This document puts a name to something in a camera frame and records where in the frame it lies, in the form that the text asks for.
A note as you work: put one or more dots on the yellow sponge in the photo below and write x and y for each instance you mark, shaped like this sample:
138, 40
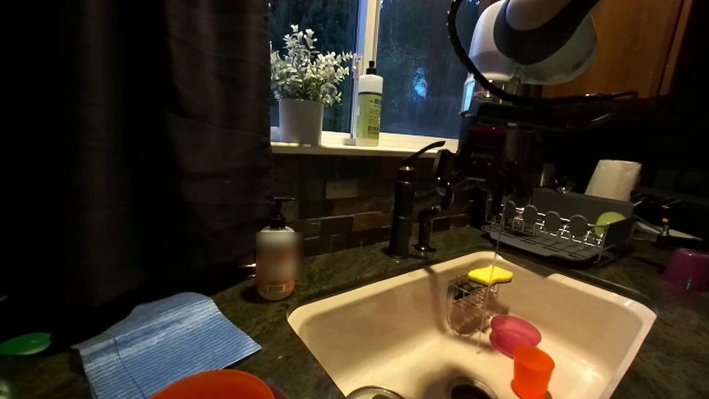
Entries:
490, 276

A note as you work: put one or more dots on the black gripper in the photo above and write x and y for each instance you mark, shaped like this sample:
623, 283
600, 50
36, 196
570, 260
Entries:
486, 166

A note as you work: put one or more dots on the white potted plant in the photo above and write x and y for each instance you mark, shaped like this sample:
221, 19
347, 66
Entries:
304, 83

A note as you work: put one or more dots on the green labelled soap bottle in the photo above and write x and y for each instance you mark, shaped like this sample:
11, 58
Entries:
368, 107

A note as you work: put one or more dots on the orange hand soap dispenser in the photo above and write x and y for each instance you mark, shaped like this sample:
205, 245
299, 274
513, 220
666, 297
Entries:
276, 255

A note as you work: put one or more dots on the grey dish drying rack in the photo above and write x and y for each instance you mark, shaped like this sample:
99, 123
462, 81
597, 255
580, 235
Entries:
561, 225

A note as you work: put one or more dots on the dark curtain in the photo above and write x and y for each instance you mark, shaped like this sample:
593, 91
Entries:
133, 140

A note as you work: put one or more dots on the green item in rack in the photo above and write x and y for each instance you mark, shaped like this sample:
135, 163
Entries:
608, 219

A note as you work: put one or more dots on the pink plastic cup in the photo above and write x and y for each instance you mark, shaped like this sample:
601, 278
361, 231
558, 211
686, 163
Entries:
509, 334

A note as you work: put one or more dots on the white kitchen sink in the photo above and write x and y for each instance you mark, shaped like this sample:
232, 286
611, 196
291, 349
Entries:
392, 336

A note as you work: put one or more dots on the dark bronze faucet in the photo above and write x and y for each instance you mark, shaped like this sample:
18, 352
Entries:
414, 206

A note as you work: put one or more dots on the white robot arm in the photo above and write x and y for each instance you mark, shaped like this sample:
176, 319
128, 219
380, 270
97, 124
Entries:
518, 43

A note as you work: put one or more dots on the blue dish cloth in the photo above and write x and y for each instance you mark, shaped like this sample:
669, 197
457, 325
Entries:
158, 344

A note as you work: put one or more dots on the white paper towel roll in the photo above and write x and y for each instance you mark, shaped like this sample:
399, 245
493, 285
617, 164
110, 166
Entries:
615, 180

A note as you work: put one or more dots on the green lid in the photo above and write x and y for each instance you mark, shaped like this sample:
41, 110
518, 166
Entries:
26, 344

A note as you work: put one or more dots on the orange plastic cup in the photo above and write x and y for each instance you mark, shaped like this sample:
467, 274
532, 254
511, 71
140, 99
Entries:
532, 374

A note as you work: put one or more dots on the purple cup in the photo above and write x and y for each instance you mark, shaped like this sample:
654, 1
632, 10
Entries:
687, 270

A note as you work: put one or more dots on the orange bowl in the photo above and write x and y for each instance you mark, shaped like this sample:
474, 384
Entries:
219, 384

